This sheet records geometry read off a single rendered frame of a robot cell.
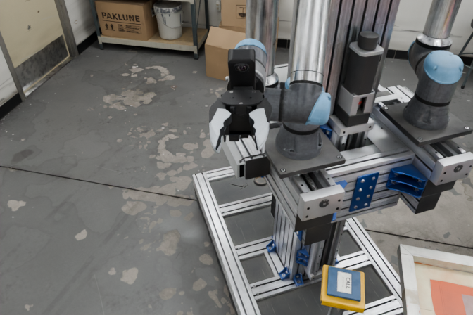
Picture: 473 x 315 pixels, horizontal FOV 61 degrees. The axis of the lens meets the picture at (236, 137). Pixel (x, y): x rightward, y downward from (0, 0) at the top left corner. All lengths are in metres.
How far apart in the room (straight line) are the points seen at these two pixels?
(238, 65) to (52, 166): 2.84
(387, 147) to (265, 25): 0.69
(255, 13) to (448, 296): 1.01
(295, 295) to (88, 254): 1.29
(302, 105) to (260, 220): 1.64
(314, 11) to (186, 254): 1.92
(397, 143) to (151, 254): 1.65
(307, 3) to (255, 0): 0.16
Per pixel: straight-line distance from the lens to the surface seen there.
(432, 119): 1.50
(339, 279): 1.35
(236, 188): 2.63
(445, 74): 1.43
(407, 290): 1.36
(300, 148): 1.23
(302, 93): 0.88
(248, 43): 0.87
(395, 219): 2.93
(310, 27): 0.94
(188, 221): 2.73
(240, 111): 0.68
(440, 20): 1.51
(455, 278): 1.50
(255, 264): 2.26
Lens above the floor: 2.07
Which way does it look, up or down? 38 degrees down
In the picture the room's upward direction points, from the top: straight up
